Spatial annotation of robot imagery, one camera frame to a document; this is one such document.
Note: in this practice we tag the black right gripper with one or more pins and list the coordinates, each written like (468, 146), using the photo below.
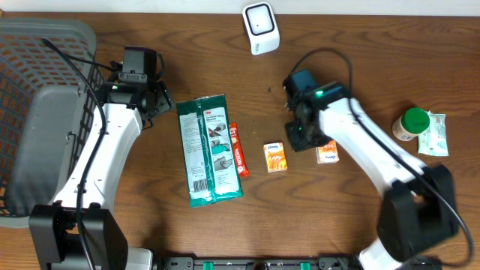
(290, 130)

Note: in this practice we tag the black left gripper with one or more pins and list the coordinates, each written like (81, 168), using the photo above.
(163, 102)

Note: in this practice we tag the orange small box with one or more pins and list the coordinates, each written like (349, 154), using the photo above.
(327, 154)
(275, 157)

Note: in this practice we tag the red stick sachet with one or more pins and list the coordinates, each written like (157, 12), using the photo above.
(240, 163)

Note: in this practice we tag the green white package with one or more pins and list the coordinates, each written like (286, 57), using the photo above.
(209, 160)

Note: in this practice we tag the green lid jar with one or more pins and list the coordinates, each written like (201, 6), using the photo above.
(411, 124)

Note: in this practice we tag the mint green snack packet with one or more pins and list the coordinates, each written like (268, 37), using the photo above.
(433, 140)

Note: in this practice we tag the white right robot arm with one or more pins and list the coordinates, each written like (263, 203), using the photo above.
(418, 201)

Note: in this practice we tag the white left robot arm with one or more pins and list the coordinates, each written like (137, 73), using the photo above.
(77, 230)

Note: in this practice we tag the white barcode scanner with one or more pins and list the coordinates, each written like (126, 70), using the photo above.
(261, 28)

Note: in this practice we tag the grey plastic basket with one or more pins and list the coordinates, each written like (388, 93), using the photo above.
(46, 112)

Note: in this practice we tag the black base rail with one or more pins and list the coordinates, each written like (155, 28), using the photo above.
(325, 262)

